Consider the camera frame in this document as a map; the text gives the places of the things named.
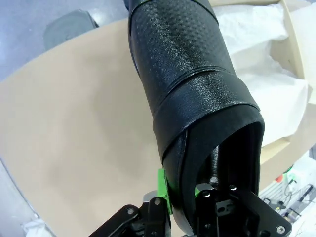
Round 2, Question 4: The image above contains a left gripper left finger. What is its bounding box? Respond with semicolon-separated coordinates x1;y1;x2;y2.
93;167;174;237

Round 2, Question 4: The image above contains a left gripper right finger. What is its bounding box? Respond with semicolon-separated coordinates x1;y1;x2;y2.
195;183;292;237

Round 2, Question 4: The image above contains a white tissue paper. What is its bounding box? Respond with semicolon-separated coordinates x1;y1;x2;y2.
212;0;310;149

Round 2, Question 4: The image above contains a black leather buckle shoe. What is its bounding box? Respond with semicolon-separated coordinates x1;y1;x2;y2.
124;0;266;237

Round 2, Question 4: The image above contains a cardboard shoe box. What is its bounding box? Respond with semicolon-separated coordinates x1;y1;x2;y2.
209;0;316;171

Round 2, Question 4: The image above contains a cluttered white workbench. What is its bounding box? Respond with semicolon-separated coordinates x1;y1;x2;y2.
259;145;316;237

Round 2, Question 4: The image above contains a white plastic bag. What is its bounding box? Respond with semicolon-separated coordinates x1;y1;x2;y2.
21;217;48;237

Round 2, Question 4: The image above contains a grey mannequin stand base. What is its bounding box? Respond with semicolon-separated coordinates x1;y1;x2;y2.
43;9;100;50

